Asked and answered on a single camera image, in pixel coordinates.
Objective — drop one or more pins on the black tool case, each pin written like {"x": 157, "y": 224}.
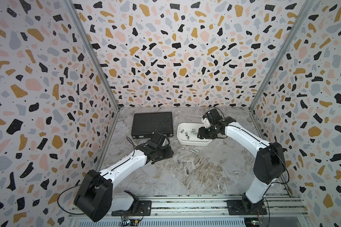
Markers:
{"x": 145, "y": 124}

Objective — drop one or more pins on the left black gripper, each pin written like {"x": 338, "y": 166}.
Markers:
{"x": 169, "y": 152}

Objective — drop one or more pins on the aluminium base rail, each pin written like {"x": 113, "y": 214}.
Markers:
{"x": 278, "y": 210}

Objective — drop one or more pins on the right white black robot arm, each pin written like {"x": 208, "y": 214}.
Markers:
{"x": 269, "y": 158}

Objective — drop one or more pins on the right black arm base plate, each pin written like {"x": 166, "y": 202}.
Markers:
{"x": 244, "y": 207}

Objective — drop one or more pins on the white plastic storage box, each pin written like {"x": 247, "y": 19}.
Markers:
{"x": 192, "y": 138}

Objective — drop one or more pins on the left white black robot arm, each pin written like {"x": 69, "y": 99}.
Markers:
{"x": 96, "y": 196}

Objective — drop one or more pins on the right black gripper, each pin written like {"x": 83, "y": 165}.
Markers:
{"x": 201, "y": 134}

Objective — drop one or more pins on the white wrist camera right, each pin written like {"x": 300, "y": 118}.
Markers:
{"x": 206, "y": 122}

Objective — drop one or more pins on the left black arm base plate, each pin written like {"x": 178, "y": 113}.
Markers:
{"x": 140, "y": 208}

